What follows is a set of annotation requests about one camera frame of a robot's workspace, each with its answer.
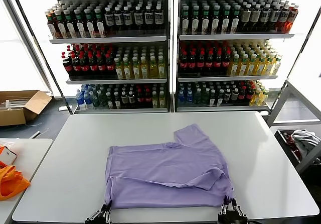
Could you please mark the grey metal frame cart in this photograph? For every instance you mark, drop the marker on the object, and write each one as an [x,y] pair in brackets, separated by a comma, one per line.
[277,103]

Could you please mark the yellow juice bottle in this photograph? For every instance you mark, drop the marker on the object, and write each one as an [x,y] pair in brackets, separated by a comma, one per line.
[144,70]
[243,67]
[162,100]
[269,67]
[260,67]
[263,97]
[161,69]
[136,70]
[252,67]
[119,70]
[155,101]
[277,66]
[153,69]
[235,68]
[256,98]
[127,70]

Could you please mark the black round knob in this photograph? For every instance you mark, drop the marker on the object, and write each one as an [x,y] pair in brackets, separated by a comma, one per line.
[317,161]

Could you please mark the green cap tea bottle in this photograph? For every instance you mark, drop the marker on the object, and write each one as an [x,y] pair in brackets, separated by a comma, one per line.
[90,24]
[195,20]
[80,25]
[225,20]
[70,25]
[61,25]
[205,20]
[215,20]
[185,20]
[100,24]
[235,20]

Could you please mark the open cardboard box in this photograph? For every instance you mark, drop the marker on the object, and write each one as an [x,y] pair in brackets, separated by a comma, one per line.
[35,103]

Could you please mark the dark bottle white cap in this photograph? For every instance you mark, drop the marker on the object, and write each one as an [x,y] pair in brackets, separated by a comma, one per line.
[132,99]
[235,95]
[213,98]
[110,101]
[220,98]
[117,101]
[125,99]
[227,96]

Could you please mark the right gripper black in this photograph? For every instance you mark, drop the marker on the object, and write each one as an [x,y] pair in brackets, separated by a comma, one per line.
[232,219]

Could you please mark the dark bottle grey label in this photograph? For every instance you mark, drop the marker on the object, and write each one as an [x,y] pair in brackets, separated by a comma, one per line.
[246,16]
[256,16]

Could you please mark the red cap cola bottle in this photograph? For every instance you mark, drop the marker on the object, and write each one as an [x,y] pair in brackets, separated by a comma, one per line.
[192,63]
[93,67]
[110,67]
[209,63]
[200,63]
[218,63]
[148,99]
[242,94]
[249,94]
[140,99]
[226,62]
[76,67]
[67,67]
[183,63]

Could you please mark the blue water bottle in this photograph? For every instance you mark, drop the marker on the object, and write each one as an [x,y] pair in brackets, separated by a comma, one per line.
[88,100]
[181,97]
[79,100]
[189,97]

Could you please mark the red drink bottle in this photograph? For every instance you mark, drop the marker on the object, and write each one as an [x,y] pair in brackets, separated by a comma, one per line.
[293,16]

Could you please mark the purple t-shirt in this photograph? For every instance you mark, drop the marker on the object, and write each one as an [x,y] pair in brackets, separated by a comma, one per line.
[163,168]

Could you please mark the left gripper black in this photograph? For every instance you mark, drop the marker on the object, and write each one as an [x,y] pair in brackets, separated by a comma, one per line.
[99,220]

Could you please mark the orange fabric bag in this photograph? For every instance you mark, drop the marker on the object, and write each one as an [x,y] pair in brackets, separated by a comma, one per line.
[10,181]

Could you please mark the dark window frame post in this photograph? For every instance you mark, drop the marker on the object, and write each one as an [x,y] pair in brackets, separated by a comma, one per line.
[40,43]
[302,45]

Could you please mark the grey white garment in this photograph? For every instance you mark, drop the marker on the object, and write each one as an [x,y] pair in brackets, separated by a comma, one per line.
[304,139]

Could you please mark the small white orange box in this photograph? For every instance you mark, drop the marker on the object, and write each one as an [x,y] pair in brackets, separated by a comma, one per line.
[8,156]

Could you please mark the red garment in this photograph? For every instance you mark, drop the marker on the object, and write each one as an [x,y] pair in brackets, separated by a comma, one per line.
[288,139]

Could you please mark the reddish tea bottle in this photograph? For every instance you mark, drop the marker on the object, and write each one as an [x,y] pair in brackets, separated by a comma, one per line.
[51,25]

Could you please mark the grey metal shelf unit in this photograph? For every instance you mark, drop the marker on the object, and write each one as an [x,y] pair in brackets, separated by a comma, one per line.
[235,36]
[107,39]

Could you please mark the short grey bar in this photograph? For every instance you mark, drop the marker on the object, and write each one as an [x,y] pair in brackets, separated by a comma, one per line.
[36,134]

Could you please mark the dark bottle navy label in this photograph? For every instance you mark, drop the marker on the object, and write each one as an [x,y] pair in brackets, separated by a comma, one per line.
[284,15]
[138,16]
[119,17]
[149,16]
[265,15]
[109,18]
[158,16]
[128,17]
[275,15]

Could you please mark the black storage bin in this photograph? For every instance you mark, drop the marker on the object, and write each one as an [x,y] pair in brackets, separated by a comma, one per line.
[286,146]

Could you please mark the green tinted bottle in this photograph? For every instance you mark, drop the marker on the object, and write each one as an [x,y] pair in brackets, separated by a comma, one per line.
[103,100]
[205,97]
[96,100]
[198,97]

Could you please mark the small white flat object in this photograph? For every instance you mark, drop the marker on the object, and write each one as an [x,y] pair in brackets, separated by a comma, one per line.
[62,108]

